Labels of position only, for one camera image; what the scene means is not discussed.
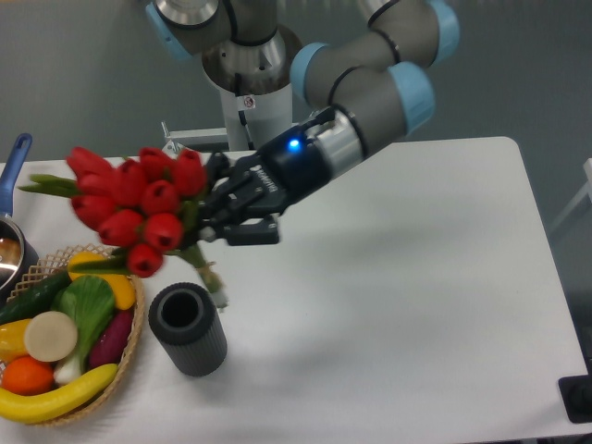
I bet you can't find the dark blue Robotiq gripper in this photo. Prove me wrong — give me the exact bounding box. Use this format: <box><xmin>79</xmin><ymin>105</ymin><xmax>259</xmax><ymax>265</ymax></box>
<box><xmin>198</xmin><ymin>129</ymin><xmax>331</xmax><ymax>246</ymax></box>

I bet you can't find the red tulip bouquet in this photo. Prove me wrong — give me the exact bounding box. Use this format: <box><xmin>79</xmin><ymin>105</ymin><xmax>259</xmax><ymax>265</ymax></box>
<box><xmin>21</xmin><ymin>147</ymin><xmax>228</xmax><ymax>310</ymax></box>

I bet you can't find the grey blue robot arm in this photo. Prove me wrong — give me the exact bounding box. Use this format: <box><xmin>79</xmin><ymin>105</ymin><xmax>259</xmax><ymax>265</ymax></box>
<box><xmin>146</xmin><ymin>1</ymin><xmax>460</xmax><ymax>247</ymax></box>

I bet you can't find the dark grey ribbed vase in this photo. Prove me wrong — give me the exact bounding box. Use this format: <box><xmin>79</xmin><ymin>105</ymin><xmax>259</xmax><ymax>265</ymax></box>
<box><xmin>148</xmin><ymin>282</ymin><xmax>228</xmax><ymax>377</ymax></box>

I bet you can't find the yellow squash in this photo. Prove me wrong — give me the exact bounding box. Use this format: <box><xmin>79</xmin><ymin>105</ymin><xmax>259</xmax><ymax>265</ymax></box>
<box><xmin>67</xmin><ymin>251</ymin><xmax>136</xmax><ymax>311</ymax></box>

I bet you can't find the green bok choy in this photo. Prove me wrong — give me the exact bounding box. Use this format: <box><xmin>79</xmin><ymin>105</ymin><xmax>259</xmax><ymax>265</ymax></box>
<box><xmin>52</xmin><ymin>275</ymin><xmax>115</xmax><ymax>386</ymax></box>

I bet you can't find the woven wicker basket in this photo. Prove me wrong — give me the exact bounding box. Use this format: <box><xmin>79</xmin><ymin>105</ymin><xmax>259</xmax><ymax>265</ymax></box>
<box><xmin>1</xmin><ymin>244</ymin><xmax>144</xmax><ymax>426</ymax></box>

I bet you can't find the purple sweet potato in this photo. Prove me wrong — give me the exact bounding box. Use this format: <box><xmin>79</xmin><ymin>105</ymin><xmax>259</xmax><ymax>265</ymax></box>
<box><xmin>88</xmin><ymin>311</ymin><xmax>133</xmax><ymax>369</ymax></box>

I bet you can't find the green cucumber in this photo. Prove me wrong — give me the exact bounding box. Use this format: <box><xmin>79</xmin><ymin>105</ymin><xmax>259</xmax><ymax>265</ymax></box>
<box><xmin>1</xmin><ymin>271</ymin><xmax>71</xmax><ymax>325</ymax></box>

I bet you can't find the beige round radish slice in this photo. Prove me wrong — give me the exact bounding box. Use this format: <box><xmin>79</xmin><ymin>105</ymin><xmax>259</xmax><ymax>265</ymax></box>
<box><xmin>23</xmin><ymin>311</ymin><xmax>78</xmax><ymax>363</ymax></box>

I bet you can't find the yellow bell pepper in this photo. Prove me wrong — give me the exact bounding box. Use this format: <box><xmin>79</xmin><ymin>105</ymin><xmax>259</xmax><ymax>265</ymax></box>
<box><xmin>0</xmin><ymin>318</ymin><xmax>31</xmax><ymax>363</ymax></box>

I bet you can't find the orange fruit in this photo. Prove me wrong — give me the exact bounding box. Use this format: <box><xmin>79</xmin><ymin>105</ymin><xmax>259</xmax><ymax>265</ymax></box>
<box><xmin>1</xmin><ymin>356</ymin><xmax>54</xmax><ymax>396</ymax></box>

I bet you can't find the yellow banana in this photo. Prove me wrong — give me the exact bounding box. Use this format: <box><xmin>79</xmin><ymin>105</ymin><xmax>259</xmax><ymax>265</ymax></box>
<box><xmin>1</xmin><ymin>364</ymin><xmax>118</xmax><ymax>425</ymax></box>

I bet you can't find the black device at table edge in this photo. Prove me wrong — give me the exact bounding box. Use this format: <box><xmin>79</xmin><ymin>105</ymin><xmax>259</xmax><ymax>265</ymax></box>
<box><xmin>558</xmin><ymin>375</ymin><xmax>591</xmax><ymax>424</ymax></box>

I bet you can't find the white metal mounting frame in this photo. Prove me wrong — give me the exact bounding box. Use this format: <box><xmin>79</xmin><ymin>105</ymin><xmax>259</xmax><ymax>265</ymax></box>
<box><xmin>161</xmin><ymin>121</ymin><xmax>229</xmax><ymax>157</ymax></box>

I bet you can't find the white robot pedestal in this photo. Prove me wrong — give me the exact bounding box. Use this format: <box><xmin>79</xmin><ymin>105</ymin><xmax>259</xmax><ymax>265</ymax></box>
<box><xmin>202</xmin><ymin>25</ymin><xmax>302</xmax><ymax>151</ymax></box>

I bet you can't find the blue handled saucepan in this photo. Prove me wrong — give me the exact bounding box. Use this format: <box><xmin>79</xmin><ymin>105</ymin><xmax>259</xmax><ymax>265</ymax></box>
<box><xmin>1</xmin><ymin>133</ymin><xmax>38</xmax><ymax>307</ymax></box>

